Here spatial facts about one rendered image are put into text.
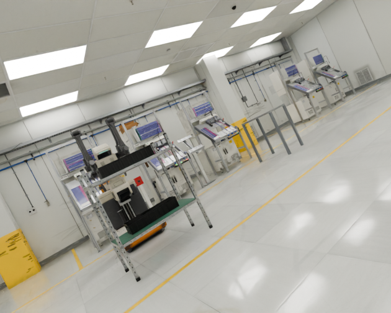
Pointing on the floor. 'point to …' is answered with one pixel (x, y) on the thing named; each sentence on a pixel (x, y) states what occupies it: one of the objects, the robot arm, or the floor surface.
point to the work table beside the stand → (276, 129)
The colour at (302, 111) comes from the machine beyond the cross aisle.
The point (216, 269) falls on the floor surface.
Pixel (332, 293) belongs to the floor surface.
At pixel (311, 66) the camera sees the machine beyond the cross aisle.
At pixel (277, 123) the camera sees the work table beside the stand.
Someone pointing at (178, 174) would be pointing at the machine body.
